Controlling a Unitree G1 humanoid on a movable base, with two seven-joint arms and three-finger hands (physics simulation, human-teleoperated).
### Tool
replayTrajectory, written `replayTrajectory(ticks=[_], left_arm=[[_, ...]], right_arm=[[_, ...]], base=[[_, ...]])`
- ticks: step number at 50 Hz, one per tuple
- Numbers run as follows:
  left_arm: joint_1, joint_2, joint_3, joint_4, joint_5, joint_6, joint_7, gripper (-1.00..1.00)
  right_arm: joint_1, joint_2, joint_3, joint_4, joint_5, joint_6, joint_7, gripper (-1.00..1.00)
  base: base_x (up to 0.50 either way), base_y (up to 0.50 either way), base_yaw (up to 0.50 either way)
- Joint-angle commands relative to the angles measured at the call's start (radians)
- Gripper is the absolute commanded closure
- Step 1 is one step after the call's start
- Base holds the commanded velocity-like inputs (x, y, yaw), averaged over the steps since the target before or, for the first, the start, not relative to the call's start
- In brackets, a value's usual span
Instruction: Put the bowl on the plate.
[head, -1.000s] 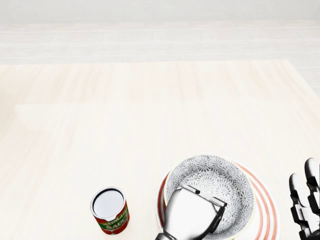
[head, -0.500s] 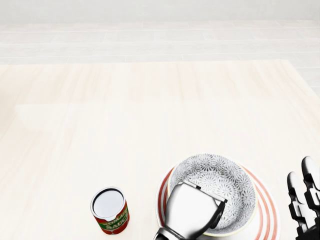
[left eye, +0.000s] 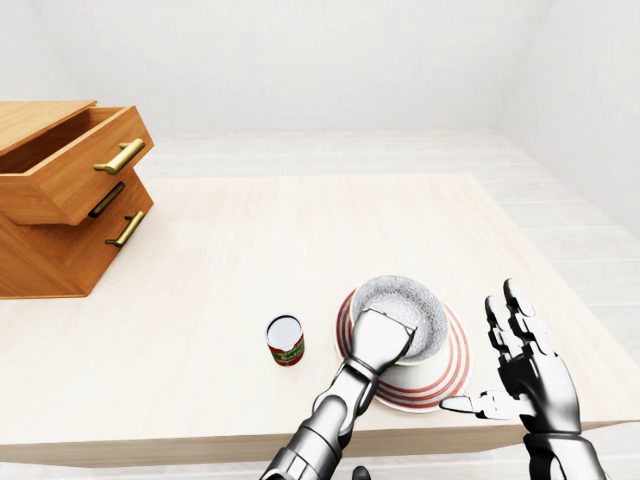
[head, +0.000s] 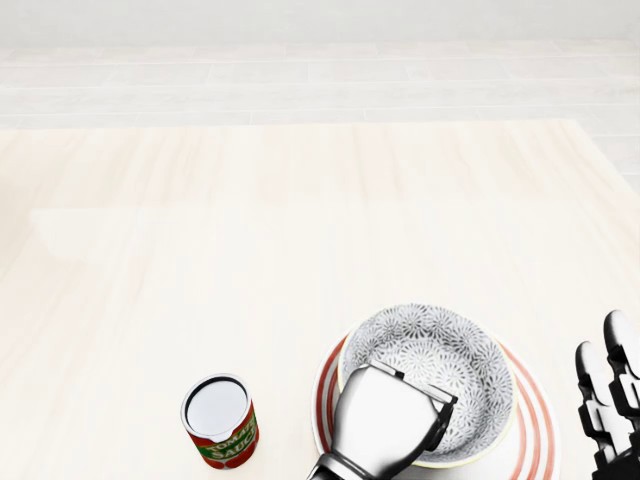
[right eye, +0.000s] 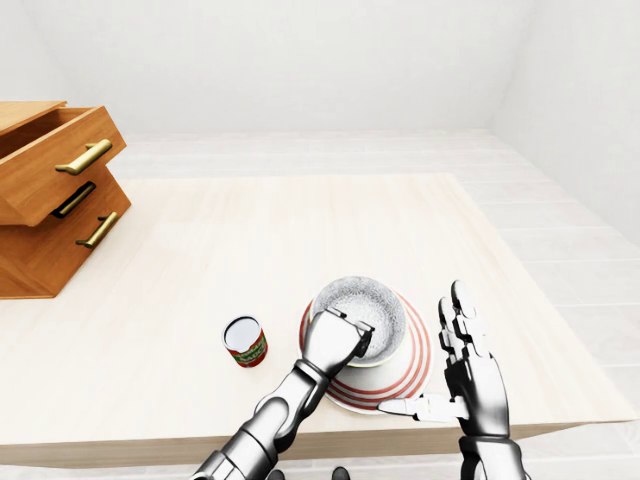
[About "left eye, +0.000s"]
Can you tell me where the white plate with red rings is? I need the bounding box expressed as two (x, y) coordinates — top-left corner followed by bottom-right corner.
(334, 287), (472, 415)

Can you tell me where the dark brass drawer handle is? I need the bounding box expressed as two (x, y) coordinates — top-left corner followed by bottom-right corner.
(87, 181), (127, 219)

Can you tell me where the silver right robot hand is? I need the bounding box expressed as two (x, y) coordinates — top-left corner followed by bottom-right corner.
(439, 278), (584, 436)

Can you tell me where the wooden drawer cabinet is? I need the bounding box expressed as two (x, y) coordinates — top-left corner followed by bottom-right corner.
(0, 99), (156, 300)

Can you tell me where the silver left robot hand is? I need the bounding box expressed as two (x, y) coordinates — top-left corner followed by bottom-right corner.
(346, 307), (419, 376)

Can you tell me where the grey patterned bowl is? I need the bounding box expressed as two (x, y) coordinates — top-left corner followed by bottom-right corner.
(348, 274), (450, 369)

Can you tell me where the long brass drawer handle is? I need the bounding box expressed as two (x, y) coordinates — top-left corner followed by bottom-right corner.
(92, 138), (147, 176)

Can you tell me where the closed wooden drawer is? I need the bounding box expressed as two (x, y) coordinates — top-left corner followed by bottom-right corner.
(81, 185), (155, 299)
(74, 167), (148, 254)

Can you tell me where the red and green tin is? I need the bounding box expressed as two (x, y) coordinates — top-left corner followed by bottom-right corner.
(265, 313), (306, 368)

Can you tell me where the open wooden drawer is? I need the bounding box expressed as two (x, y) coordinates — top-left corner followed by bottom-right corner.
(0, 104), (156, 227)

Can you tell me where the short brass drawer handle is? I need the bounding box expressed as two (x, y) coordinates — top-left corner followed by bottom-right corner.
(104, 210), (146, 249)

